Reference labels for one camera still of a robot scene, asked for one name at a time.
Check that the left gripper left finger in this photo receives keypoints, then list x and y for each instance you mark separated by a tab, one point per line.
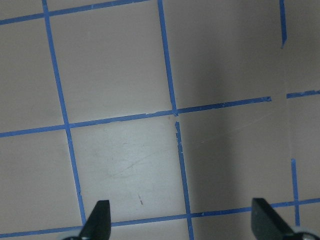
98	225

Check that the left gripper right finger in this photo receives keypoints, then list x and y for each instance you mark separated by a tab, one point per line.
266	223

